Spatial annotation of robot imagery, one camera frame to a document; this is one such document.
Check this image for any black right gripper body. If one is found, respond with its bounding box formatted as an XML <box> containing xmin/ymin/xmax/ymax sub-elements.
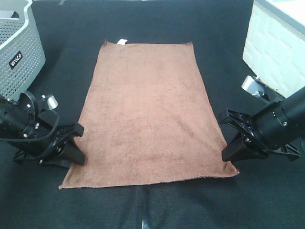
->
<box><xmin>242</xmin><ymin>101</ymin><xmax>301</xmax><ymax>161</ymax></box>

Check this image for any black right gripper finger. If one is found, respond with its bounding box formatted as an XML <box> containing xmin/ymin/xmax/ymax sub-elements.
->
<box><xmin>219</xmin><ymin>109</ymin><xmax>248</xmax><ymax>129</ymax></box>
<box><xmin>222</xmin><ymin>135</ymin><xmax>267</xmax><ymax>162</ymax></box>

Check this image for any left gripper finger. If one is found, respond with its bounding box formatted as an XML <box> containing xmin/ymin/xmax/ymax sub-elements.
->
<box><xmin>62</xmin><ymin>123</ymin><xmax>84</xmax><ymax>138</ymax></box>
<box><xmin>63</xmin><ymin>139</ymin><xmax>85</xmax><ymax>165</ymax></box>

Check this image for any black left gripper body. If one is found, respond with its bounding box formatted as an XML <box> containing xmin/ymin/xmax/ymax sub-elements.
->
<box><xmin>13</xmin><ymin>92</ymin><xmax>69</xmax><ymax>165</ymax></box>

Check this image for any brown microfiber towel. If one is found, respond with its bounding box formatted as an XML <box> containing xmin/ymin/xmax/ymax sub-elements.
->
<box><xmin>61</xmin><ymin>42</ymin><xmax>239</xmax><ymax>189</ymax></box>

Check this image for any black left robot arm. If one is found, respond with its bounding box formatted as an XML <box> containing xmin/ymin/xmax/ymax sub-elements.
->
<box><xmin>0</xmin><ymin>91</ymin><xmax>86</xmax><ymax>166</ymax></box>

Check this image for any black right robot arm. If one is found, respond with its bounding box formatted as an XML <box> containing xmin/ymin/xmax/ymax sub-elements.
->
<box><xmin>220</xmin><ymin>88</ymin><xmax>305</xmax><ymax>162</ymax></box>

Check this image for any pale green plastic basket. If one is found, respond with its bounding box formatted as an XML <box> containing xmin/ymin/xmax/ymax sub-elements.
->
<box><xmin>243</xmin><ymin>0</ymin><xmax>305</xmax><ymax>97</ymax></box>

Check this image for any black tape strip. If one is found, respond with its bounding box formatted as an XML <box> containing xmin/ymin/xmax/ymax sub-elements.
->
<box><xmin>141</xmin><ymin>186</ymin><xmax>151</xmax><ymax>229</ymax></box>

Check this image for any grey perforated laundry basket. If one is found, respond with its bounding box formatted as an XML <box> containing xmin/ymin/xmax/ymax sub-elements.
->
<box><xmin>0</xmin><ymin>0</ymin><xmax>46</xmax><ymax>101</ymax></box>

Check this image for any white towel label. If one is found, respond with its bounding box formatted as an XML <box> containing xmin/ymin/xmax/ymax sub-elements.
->
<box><xmin>117</xmin><ymin>39</ymin><xmax>128</xmax><ymax>45</ymax></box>

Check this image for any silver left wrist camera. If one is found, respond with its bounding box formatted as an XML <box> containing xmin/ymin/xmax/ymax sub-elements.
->
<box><xmin>41</xmin><ymin>94</ymin><xmax>58</xmax><ymax>110</ymax></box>

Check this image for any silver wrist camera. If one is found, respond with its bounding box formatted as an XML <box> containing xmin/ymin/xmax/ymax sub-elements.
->
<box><xmin>41</xmin><ymin>94</ymin><xmax>58</xmax><ymax>110</ymax></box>
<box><xmin>241</xmin><ymin>75</ymin><xmax>270</xmax><ymax>102</ymax></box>

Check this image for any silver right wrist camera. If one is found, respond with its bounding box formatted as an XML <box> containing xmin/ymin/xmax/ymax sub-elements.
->
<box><xmin>241</xmin><ymin>75</ymin><xmax>270</xmax><ymax>102</ymax></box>

